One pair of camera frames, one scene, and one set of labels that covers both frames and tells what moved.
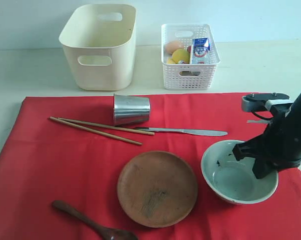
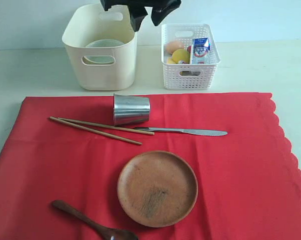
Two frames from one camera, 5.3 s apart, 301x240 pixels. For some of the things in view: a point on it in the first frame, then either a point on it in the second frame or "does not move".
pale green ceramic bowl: [233, 180] to [101, 59]
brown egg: [172, 46] does not move
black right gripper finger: [261, 169] to [138, 13]
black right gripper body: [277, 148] to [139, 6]
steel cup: [129, 109] does not move
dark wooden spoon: [110, 234] does not move
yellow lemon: [181, 54] does not move
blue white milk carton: [200, 49] does not move
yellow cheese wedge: [170, 61] does not move
